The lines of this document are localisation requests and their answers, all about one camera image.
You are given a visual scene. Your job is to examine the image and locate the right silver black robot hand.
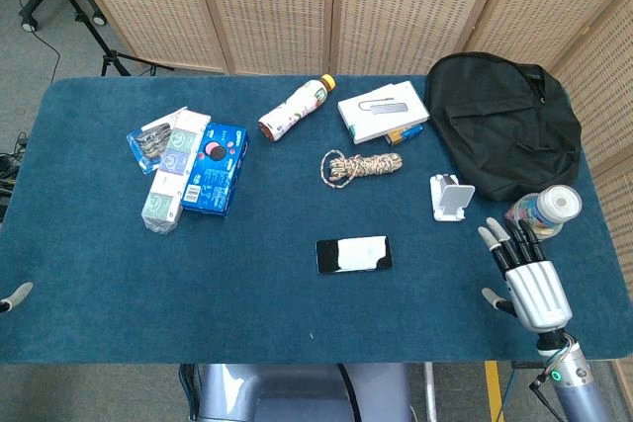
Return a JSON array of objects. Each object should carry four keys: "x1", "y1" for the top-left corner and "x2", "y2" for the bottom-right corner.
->
[{"x1": 477, "y1": 216, "x2": 574, "y2": 334}]

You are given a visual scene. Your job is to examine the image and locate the left robot hand grey fingertip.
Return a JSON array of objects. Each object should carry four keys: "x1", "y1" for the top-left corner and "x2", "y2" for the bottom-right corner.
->
[{"x1": 0, "y1": 282, "x2": 35, "y2": 315}]

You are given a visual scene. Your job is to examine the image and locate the light blue plastic case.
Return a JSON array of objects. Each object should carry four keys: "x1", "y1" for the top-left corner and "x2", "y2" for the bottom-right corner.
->
[{"x1": 315, "y1": 235, "x2": 395, "y2": 276}]

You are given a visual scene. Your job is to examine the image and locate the white folding phone stand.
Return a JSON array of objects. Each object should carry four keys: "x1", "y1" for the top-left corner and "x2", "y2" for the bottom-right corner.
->
[{"x1": 428, "y1": 173, "x2": 477, "y2": 222}]

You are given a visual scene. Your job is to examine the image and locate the candy jar white lid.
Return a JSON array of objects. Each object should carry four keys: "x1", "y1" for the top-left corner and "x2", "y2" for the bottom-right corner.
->
[{"x1": 503, "y1": 185, "x2": 584, "y2": 245}]

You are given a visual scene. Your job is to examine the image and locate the blue carpet table mat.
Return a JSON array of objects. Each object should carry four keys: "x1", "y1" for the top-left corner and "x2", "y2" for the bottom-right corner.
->
[{"x1": 0, "y1": 74, "x2": 626, "y2": 367}]

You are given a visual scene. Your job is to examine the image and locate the metal table leg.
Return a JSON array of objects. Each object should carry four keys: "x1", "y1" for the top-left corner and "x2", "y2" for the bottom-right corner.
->
[{"x1": 421, "y1": 362, "x2": 439, "y2": 422}]

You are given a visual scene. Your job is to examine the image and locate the black fabric backpack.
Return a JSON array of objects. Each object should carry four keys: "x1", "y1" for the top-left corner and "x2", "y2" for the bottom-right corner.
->
[{"x1": 424, "y1": 50, "x2": 584, "y2": 204}]

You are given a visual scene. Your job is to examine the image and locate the white green tissue pack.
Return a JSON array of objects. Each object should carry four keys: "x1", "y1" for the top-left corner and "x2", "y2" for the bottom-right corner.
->
[{"x1": 140, "y1": 108, "x2": 212, "y2": 235}]

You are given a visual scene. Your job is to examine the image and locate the blue blister pack with clips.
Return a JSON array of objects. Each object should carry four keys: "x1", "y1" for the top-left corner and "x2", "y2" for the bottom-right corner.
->
[{"x1": 126, "y1": 106, "x2": 189, "y2": 176}]

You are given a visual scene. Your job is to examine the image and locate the small blue yellow box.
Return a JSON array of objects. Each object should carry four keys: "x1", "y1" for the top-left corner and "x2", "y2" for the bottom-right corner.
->
[{"x1": 385, "y1": 124, "x2": 425, "y2": 147}]

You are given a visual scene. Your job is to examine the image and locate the blue Oreo cookie box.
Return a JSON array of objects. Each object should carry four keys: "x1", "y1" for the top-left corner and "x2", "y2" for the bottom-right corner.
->
[{"x1": 180, "y1": 122, "x2": 249, "y2": 218}]

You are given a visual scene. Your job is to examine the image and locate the white box with hub picture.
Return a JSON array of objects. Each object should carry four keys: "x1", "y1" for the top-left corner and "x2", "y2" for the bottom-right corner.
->
[{"x1": 337, "y1": 80, "x2": 430, "y2": 145}]

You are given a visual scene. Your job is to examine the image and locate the black tripod stand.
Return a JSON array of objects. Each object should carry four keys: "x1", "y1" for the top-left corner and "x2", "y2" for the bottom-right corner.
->
[{"x1": 37, "y1": 0, "x2": 175, "y2": 78}]

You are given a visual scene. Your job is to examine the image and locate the blue-grey robot torso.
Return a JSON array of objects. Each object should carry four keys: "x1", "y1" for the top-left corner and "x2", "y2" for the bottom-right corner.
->
[{"x1": 195, "y1": 363, "x2": 414, "y2": 422}]

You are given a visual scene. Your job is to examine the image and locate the drink bottle orange cap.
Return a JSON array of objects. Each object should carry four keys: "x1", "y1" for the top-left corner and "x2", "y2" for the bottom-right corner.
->
[{"x1": 257, "y1": 73, "x2": 338, "y2": 143}]

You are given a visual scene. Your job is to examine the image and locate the wooden woven folding screen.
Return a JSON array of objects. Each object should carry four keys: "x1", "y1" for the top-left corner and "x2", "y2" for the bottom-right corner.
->
[{"x1": 58, "y1": 0, "x2": 633, "y2": 393}]

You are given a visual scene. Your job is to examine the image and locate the black cable bundle on floor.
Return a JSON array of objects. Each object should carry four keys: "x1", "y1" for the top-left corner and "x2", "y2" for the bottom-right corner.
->
[{"x1": 0, "y1": 130, "x2": 29, "y2": 223}]

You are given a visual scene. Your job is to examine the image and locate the black cable on robot torso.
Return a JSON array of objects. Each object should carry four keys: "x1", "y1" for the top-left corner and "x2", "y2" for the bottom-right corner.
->
[{"x1": 336, "y1": 363, "x2": 366, "y2": 422}]

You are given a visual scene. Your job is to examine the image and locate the braided rope bundle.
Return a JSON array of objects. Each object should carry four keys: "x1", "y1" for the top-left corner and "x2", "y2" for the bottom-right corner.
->
[{"x1": 320, "y1": 148, "x2": 405, "y2": 190}]

